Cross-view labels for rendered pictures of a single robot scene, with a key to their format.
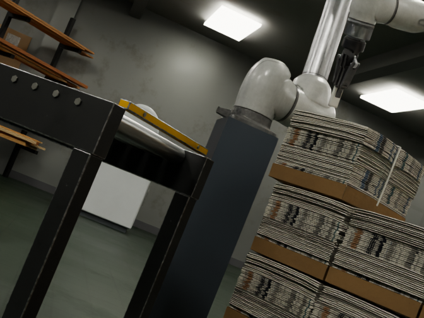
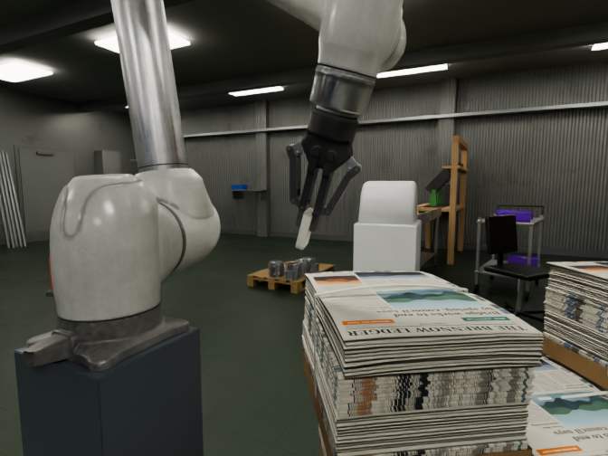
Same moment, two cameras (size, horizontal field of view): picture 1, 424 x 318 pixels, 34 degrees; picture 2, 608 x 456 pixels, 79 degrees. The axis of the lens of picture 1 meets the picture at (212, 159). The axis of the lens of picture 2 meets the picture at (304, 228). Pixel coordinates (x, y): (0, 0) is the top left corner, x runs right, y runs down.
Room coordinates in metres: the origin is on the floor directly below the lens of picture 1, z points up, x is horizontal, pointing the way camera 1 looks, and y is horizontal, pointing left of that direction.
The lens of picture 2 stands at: (1.88, 0.21, 1.25)
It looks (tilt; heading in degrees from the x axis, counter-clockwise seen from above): 6 degrees down; 307
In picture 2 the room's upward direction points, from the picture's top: straight up
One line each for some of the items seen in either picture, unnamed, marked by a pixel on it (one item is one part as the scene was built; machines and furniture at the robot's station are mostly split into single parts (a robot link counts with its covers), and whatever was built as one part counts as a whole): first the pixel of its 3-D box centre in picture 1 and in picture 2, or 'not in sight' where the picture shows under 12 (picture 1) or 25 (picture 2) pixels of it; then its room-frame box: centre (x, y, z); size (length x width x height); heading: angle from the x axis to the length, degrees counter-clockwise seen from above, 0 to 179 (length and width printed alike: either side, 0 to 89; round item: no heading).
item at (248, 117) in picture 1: (245, 119); (101, 326); (2.50, -0.06, 1.03); 0.22 x 0.18 x 0.06; 101
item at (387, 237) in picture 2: not in sight; (388, 246); (3.41, -3.26, 0.66); 0.67 x 0.61 x 1.31; 103
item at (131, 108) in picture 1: (168, 130); not in sight; (1.69, 0.13, 0.81); 0.43 x 0.03 x 0.02; 153
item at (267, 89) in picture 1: (265, 88); (112, 239); (2.51, -0.09, 1.17); 0.18 x 0.16 x 0.22; 115
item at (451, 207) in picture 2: not in sight; (423, 199); (4.22, -6.62, 1.03); 1.58 x 1.41 x 2.05; 101
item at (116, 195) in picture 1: (124, 164); not in sight; (9.33, 1.08, 0.84); 0.84 x 0.75 x 1.67; 100
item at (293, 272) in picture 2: not in sight; (293, 268); (4.95, -3.65, 0.16); 1.13 x 0.79 x 0.33; 101
